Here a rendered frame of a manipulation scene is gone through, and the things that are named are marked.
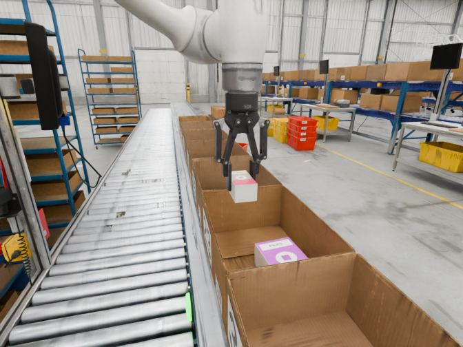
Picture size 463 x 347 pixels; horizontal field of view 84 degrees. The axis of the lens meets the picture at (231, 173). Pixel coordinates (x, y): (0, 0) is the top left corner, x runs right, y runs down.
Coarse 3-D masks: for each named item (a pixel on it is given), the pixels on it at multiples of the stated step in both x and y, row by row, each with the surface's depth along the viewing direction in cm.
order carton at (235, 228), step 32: (224, 192) 87; (288, 192) 87; (224, 224) 91; (256, 224) 94; (288, 224) 89; (320, 224) 69; (224, 256) 79; (320, 256) 70; (224, 288) 53; (224, 320) 57
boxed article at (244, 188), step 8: (232, 176) 66; (240, 176) 66; (248, 176) 66; (232, 184) 63; (240, 184) 61; (248, 184) 61; (256, 184) 61; (232, 192) 63; (240, 192) 61; (248, 192) 61; (256, 192) 62; (240, 200) 62; (248, 200) 62
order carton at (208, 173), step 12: (240, 156) 126; (192, 168) 117; (204, 168) 124; (216, 168) 125; (240, 168) 128; (264, 168) 109; (204, 180) 126; (216, 180) 127; (264, 180) 110; (276, 180) 96
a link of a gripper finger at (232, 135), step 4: (236, 120) 58; (236, 124) 58; (236, 128) 59; (232, 132) 59; (236, 132) 59; (228, 136) 62; (232, 136) 59; (228, 140) 61; (232, 140) 60; (228, 144) 61; (232, 144) 60; (228, 148) 61; (232, 148) 61; (224, 152) 63; (228, 152) 61; (224, 156) 62; (228, 156) 61; (224, 160) 62; (228, 160) 62; (224, 164) 62
